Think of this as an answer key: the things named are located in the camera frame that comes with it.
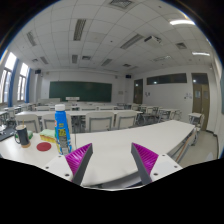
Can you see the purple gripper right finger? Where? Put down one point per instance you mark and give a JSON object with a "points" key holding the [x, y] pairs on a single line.
{"points": [[145, 160]]}

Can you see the black mug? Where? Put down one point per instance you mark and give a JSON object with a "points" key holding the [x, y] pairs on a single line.
{"points": [[21, 136]]}

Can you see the white chair back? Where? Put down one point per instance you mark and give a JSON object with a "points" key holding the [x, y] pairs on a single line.
{"points": [[48, 121], [99, 121], [31, 121], [125, 119]]}

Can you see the yellow green sponge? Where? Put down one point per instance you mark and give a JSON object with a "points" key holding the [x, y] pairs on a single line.
{"points": [[48, 135]]}

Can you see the green chalkboard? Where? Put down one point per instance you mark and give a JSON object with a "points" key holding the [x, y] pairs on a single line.
{"points": [[85, 91]]}

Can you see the blue plastic bottle white cap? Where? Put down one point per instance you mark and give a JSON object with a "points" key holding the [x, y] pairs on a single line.
{"points": [[62, 134]]}

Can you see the wooden door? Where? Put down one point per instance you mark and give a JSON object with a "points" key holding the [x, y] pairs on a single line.
{"points": [[201, 96], [138, 91]]}

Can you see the red round coaster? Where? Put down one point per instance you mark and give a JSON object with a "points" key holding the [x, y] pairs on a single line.
{"points": [[44, 146]]}

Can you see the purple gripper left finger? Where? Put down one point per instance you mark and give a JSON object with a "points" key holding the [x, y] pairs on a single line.
{"points": [[78, 161]]}

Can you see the white lectern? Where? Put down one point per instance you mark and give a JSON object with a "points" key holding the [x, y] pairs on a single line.
{"points": [[75, 99]]}

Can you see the ceiling projector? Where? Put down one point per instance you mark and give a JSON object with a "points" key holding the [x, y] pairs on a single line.
{"points": [[153, 41]]}

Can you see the window with blue curtain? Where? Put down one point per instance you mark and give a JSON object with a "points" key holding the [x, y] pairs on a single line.
{"points": [[22, 82], [6, 77]]}

